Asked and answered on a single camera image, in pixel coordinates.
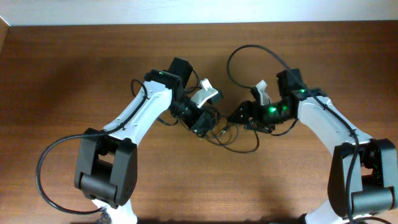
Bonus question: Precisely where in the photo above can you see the black cable bundle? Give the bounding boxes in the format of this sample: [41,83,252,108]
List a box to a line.
[178,107,261,154]

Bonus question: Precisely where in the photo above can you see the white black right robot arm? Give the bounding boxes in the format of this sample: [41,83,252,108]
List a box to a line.
[228,68,397,223]

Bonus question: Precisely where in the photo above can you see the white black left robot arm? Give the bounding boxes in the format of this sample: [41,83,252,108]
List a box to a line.
[74,57,223,223]

